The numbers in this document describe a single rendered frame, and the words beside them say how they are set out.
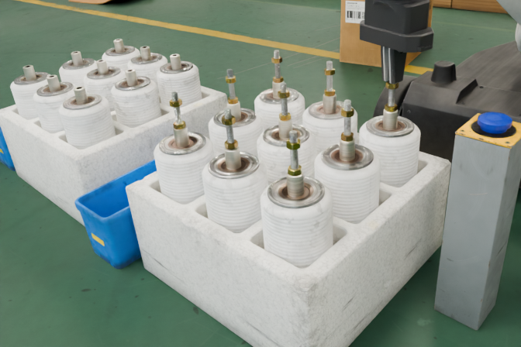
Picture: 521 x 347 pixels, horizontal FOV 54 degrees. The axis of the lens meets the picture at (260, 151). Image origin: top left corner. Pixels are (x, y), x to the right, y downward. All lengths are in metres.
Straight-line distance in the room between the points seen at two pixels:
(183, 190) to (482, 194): 0.44
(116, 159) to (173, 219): 0.30
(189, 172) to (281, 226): 0.21
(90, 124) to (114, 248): 0.25
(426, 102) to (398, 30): 0.39
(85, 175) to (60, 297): 0.23
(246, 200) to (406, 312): 0.32
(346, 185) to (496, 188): 0.19
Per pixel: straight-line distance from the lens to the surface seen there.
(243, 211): 0.73
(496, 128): 0.70
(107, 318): 0.91
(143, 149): 1.08
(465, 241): 0.77
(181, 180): 0.80
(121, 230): 0.95
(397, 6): 0.74
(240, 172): 0.72
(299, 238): 0.66
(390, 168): 0.83
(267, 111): 0.94
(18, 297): 1.02
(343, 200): 0.73
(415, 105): 1.12
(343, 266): 0.69
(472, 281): 0.81
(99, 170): 1.04
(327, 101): 0.88
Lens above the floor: 0.62
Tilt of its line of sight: 28 degrees down
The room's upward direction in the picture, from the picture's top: 5 degrees counter-clockwise
